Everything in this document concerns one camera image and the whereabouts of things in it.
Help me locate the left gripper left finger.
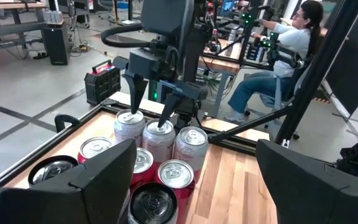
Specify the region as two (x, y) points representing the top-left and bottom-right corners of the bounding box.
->
(0, 138), (137, 224)

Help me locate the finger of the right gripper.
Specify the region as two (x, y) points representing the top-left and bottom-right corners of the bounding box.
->
(123, 72), (149, 115)
(156, 92), (185, 128)

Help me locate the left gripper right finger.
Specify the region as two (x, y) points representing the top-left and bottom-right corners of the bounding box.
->
(255, 139), (358, 224)

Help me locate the short white pink can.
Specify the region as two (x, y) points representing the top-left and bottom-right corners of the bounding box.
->
(141, 118), (177, 164)

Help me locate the red cola can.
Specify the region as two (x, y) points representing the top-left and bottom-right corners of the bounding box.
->
(77, 136), (115, 165)
(154, 159), (196, 218)
(129, 147), (155, 191)

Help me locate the red black tool case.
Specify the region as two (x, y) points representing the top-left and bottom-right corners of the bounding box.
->
(83, 58), (122, 107)

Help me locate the black table clamp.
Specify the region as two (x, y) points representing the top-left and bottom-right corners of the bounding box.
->
(53, 113), (81, 134)

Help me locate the black tower box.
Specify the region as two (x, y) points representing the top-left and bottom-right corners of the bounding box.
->
(43, 21), (71, 67)

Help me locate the black grey office chair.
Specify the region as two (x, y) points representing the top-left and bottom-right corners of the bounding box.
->
(243, 58), (311, 141)

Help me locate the pack of white cans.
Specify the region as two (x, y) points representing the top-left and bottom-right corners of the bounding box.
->
(43, 9), (64, 24)

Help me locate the black diagonal rig strut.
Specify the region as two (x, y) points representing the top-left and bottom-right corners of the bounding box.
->
(208, 0), (358, 146)

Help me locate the person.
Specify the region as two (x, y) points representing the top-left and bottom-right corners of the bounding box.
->
(224, 0), (324, 123)

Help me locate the black partition panel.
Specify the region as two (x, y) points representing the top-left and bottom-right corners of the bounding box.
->
(323, 0), (358, 116)

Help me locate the black aluminium table frame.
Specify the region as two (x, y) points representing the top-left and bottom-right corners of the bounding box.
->
(0, 98), (272, 189)

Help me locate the wooden shelf with black frame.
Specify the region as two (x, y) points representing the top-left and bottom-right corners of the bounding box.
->
(178, 144), (218, 224)

